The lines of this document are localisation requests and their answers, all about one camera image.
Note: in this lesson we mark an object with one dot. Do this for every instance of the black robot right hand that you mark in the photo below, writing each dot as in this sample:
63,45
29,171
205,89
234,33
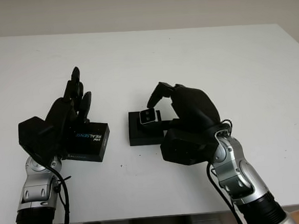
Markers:
195,106

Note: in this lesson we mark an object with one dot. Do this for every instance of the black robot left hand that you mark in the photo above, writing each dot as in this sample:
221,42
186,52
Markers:
60,115

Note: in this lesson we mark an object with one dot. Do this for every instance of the silver depth camera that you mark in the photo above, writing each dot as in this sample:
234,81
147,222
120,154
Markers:
148,116

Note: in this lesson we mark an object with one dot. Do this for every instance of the black Intel RealSense box lid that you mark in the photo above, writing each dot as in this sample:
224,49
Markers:
90,144

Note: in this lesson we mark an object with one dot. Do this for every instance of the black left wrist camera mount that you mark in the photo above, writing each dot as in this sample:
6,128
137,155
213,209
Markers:
31,133

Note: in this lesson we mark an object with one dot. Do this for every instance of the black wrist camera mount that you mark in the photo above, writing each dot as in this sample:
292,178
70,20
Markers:
185,148
31,133

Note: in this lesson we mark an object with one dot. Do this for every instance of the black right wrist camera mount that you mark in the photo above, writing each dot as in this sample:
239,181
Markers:
185,148

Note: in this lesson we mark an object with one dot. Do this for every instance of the black camera box base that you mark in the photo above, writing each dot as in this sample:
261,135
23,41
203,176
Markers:
141,135

